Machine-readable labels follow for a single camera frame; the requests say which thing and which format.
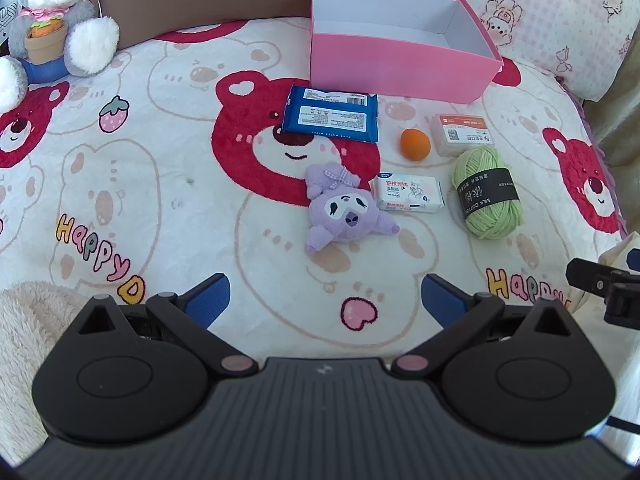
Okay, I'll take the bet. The green yarn ball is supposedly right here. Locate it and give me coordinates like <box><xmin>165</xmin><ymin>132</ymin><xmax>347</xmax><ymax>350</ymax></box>
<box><xmin>451</xmin><ymin>146</ymin><xmax>523</xmax><ymax>240</ymax></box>

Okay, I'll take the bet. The white tissue pack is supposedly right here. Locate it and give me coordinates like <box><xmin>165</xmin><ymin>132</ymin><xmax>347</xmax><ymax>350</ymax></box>
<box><xmin>370</xmin><ymin>172</ymin><xmax>445</xmax><ymax>214</ymax></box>

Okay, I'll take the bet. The purple plush toy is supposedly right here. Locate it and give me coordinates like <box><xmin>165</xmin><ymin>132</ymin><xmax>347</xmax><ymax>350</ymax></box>
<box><xmin>305</xmin><ymin>162</ymin><xmax>400</xmax><ymax>255</ymax></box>

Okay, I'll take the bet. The orange egg-shaped sponge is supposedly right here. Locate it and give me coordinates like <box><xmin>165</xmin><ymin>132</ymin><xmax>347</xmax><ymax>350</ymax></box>
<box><xmin>399</xmin><ymin>128</ymin><xmax>432</xmax><ymax>162</ymax></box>

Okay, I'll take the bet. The blue snack package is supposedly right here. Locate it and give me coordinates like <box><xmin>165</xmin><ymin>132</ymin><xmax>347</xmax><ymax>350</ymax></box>
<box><xmin>282</xmin><ymin>86</ymin><xmax>378</xmax><ymax>144</ymax></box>

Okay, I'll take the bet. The beige fluffy blanket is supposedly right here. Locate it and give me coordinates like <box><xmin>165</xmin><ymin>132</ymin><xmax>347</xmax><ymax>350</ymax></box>
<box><xmin>0</xmin><ymin>282</ymin><xmax>87</xmax><ymax>466</ymax></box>

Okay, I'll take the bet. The bear print blanket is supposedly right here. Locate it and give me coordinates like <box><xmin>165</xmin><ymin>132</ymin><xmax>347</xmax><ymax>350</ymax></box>
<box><xmin>1</xmin><ymin>18</ymin><xmax>622</xmax><ymax>359</ymax></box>

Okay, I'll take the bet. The clear box with orange label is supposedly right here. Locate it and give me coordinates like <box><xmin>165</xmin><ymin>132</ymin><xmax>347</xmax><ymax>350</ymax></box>
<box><xmin>431</xmin><ymin>114</ymin><xmax>495</xmax><ymax>157</ymax></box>

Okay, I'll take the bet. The pink checked pillow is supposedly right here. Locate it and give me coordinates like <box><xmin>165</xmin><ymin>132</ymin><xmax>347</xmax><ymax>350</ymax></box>
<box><xmin>468</xmin><ymin>0</ymin><xmax>639</xmax><ymax>101</ymax></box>

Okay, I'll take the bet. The pink cardboard box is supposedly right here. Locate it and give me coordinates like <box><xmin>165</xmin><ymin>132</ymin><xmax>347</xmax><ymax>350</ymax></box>
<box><xmin>310</xmin><ymin>0</ymin><xmax>503</xmax><ymax>104</ymax></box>

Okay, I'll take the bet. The grey bunny plush toy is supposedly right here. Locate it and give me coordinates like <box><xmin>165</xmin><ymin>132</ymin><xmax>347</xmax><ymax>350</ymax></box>
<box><xmin>1</xmin><ymin>0</ymin><xmax>120</xmax><ymax>113</ymax></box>

